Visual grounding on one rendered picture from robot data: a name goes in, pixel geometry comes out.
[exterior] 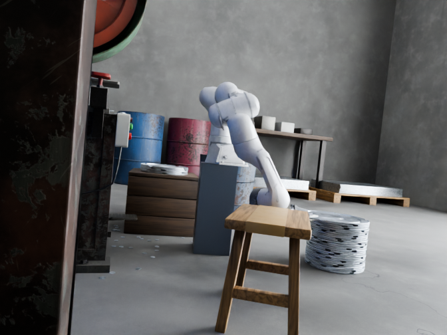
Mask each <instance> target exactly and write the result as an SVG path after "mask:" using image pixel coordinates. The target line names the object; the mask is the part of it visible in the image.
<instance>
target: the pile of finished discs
mask: <svg viewBox="0 0 447 335"><path fill-rule="evenodd" d="M140 171H144V172H148V173H159V174H167V175H187V174H188V167H184V166H179V167H177V166H174V165H167V164H145V163H143V164H141V166H140Z"/></svg>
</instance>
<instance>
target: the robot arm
mask: <svg viewBox="0 0 447 335"><path fill-rule="evenodd" d="M200 102H201V104H202V106H204V107H205V108H206V110H207V111H208V116H209V118H210V122H211V132H210V137H209V144H208V145H209V148H208V154H207V157H206V160H205V162H206V163H211V164H219V165H228V166H243V167H249V166H248V164H246V163H245V162H247V163H249V164H251V165H253V166H255V167H256V168H257V169H258V170H259V171H260V172H261V174H262V176H263V179H264V181H265V184H266V186H267V187H258V188H255V189H254V190H253V191H252V192H251V193H250V196H249V204H250V205H264V206H270V207H280V208H287V207H288V205H289V202H290V198H289V194H288V192H287V190H286V189H285V187H284V186H283V184H282V182H281V180H280V177H279V175H278V173H277V170H276V169H275V166H274V165H273V162H272V160H271V157H270V155H269V153H268V152H266V151H265V149H264V148H263V146H262V145H261V142H260V141H259V138H258V135H257V132H256V130H255V127H254V125H253V123H252V121H251V118H253V117H255V116H256V115H258V113H259V101H258V99H257V98H256V97H255V96H254V95H253V94H251V93H247V92H246V91H243V90H240V89H237V86H236V85H235V84H233V83H231V82H223V83H221V84H220V85H219V86H218V87H215V86H211V87H204V88H203V89H202V91H201V92H200ZM290 209H292V210H295V209H296V210H300V211H307V212H308V210H307V209H303V208H300V207H298V206H296V205H293V204H291V208H290Z"/></svg>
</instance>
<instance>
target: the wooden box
mask: <svg viewBox="0 0 447 335"><path fill-rule="evenodd" d="M198 180H199V177H198V176H197V175H196V174H194V173H190V172H188V174H187V175H167V174H159V173H148V172H144V171H140V168H133V169H131V170H130V171H129V172H128V187H127V196H126V211H125V214H135V215H136V216H137V220H124V233H128V234H141V235H166V236H179V237H193V236H194V222H195V214H196V201H197V194H198Z"/></svg>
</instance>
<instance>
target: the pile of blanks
mask: <svg viewBox="0 0 447 335"><path fill-rule="evenodd" d="M310 224H311V231H312V233H311V239H310V240H306V247H305V262H306V263H307V264H310V265H311V266H312V267H315V268H317V269H321V270H324V271H328V272H332V273H339V274H346V275H350V274H352V275H354V274H359V273H362V272H363V271H364V269H365V257H366V251H367V241H368V234H369V224H368V225H347V224H341V223H331V222H326V221H320V220H318V221H312V223H310Z"/></svg>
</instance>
